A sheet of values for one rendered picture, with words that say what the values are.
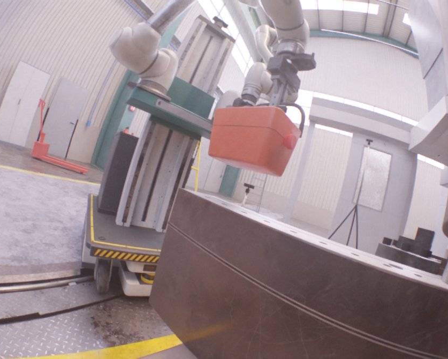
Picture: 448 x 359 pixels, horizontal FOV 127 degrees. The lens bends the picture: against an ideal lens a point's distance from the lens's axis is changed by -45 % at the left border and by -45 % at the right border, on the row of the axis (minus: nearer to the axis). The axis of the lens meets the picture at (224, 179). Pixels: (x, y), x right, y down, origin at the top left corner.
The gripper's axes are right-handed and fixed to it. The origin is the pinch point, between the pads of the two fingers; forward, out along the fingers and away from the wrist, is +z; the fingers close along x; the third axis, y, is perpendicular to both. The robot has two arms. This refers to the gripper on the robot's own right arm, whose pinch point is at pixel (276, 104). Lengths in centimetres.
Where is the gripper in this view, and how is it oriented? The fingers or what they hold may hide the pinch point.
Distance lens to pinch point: 59.8
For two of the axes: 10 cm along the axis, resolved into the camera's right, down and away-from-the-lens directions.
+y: -7.0, -2.1, 6.9
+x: -6.5, -2.3, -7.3
